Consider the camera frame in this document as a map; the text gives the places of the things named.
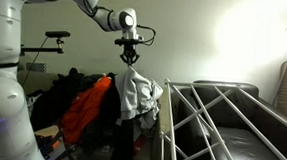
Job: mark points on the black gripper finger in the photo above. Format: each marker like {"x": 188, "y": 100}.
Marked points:
{"x": 135, "y": 59}
{"x": 124, "y": 58}

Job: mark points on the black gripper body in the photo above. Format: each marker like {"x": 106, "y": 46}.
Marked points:
{"x": 130, "y": 49}

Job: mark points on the grey hooded sweatshirt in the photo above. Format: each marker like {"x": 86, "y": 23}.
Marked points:
{"x": 133, "y": 89}

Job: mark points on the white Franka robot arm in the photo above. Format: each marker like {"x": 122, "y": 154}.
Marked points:
{"x": 2, "y": 98}

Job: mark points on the black white patterned cloth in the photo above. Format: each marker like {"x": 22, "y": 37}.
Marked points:
{"x": 31, "y": 100}

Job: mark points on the orange garment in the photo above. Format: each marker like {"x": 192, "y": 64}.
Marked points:
{"x": 85, "y": 109}

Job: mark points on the white clothes drying rack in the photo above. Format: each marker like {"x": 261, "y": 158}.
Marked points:
{"x": 170, "y": 125}

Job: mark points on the black clothes pile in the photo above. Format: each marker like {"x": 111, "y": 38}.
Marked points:
{"x": 55, "y": 98}

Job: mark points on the red fabric piece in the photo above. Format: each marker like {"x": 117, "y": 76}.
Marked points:
{"x": 139, "y": 144}

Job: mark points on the beige sofa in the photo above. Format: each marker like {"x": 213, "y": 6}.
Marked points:
{"x": 33, "y": 80}

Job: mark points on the cardboard box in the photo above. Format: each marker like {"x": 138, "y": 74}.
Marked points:
{"x": 47, "y": 130}

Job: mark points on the purple item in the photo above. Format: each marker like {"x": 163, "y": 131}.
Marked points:
{"x": 44, "y": 143}

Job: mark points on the black leather armchair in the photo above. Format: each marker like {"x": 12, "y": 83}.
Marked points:
{"x": 246, "y": 153}

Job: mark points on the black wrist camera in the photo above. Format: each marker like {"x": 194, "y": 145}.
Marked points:
{"x": 129, "y": 41}

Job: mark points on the black stereo camera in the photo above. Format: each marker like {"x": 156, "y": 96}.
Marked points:
{"x": 57, "y": 34}

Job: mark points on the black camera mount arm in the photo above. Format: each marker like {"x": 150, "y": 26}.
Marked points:
{"x": 41, "y": 49}

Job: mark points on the wall vent grille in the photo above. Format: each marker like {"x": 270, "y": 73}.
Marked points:
{"x": 36, "y": 67}

